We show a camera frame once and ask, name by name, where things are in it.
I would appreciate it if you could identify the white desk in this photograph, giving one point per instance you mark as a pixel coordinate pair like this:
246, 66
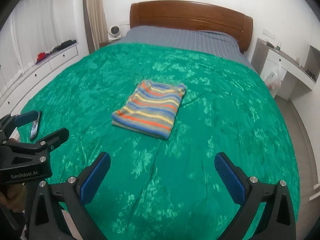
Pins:
287, 65

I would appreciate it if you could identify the grey striped bed sheet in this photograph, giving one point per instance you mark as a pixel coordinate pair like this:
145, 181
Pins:
180, 37

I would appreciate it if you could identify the striped knit sweater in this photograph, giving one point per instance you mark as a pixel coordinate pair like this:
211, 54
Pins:
150, 107

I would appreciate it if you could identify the brown nightstand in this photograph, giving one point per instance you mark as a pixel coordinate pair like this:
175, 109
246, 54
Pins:
107, 43

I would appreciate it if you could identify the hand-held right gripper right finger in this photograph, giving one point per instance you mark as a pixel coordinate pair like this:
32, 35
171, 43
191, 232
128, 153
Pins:
228, 177

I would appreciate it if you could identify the white sheer curtain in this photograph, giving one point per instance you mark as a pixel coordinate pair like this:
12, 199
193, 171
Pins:
37, 25

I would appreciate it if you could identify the green velvet blanket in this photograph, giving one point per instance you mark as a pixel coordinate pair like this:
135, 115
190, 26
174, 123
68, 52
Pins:
200, 167

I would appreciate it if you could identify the wooden bed headboard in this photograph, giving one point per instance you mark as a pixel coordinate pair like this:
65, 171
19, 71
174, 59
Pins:
190, 15

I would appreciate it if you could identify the beige curtain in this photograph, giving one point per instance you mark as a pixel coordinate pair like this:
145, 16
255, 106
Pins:
96, 15

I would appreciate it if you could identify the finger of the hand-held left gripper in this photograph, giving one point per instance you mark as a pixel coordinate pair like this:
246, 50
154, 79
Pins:
57, 136
25, 117

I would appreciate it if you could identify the black cloth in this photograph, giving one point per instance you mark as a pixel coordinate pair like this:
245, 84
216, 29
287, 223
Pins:
63, 45

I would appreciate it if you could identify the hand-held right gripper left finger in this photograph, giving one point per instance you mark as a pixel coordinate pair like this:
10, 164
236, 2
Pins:
96, 175

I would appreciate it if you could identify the white plastic bag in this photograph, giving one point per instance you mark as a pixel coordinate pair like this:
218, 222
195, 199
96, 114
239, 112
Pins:
274, 77

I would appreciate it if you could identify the white wall switch panel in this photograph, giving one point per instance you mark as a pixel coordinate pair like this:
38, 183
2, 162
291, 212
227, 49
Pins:
268, 33

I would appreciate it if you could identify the smartphone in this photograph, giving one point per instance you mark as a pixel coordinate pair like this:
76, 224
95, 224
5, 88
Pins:
35, 126

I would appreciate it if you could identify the person's left hand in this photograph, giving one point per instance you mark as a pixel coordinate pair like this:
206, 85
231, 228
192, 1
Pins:
13, 195

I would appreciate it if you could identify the small white fan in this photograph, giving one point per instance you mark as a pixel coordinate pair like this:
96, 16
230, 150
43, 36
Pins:
114, 32

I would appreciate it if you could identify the white drawer cabinet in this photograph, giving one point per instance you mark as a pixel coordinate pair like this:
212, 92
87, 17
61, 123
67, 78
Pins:
50, 65

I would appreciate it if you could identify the red cloth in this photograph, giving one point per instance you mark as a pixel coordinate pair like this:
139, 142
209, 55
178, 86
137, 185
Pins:
42, 57

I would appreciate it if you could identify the clear water bottle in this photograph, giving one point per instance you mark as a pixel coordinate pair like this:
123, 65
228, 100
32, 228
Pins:
278, 47

